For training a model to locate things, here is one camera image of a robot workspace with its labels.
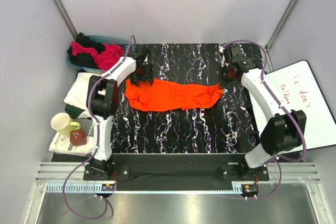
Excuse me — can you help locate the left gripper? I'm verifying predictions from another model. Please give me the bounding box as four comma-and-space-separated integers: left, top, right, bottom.
130, 62, 153, 87

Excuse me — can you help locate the orange t-shirt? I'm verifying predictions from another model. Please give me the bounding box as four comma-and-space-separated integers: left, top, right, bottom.
125, 79, 224, 112

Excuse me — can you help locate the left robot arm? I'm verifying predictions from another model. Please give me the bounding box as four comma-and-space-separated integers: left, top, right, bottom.
83, 45, 154, 180

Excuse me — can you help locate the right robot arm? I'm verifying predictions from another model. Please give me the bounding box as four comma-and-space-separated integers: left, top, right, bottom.
219, 45, 307, 180

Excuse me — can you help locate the stack of papers and books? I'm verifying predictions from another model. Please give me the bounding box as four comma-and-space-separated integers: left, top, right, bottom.
49, 119, 94, 156

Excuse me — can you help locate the clear blue plastic bin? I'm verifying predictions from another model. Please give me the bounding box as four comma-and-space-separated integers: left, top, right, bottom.
66, 33, 135, 74

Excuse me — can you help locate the magenta t-shirt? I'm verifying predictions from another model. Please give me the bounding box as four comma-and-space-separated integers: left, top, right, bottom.
69, 41, 125, 70

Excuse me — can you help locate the black t-shirt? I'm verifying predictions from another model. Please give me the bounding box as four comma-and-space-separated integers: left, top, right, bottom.
67, 33, 106, 69

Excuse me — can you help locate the whiteboard with red writing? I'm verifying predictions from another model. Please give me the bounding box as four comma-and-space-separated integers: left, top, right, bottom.
242, 60, 335, 150

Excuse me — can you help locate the folded white t-shirt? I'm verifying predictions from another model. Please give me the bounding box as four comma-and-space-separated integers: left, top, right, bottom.
64, 72, 99, 110

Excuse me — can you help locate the folded dark green t-shirt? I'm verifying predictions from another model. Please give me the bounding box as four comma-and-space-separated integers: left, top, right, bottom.
65, 104, 91, 119

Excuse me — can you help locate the dark red cube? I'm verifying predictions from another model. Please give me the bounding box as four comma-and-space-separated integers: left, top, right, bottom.
70, 129, 87, 147

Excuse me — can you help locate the yellow-green mug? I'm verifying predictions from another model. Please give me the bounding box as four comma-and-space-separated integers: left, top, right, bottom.
50, 112, 81, 136

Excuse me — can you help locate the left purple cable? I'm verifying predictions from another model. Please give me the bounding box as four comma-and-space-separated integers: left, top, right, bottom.
61, 34, 137, 220

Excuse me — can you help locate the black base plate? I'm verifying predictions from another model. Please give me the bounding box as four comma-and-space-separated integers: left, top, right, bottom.
83, 154, 269, 194

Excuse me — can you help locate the aluminium frame rail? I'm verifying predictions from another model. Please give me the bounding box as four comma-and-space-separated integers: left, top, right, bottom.
36, 162, 320, 184

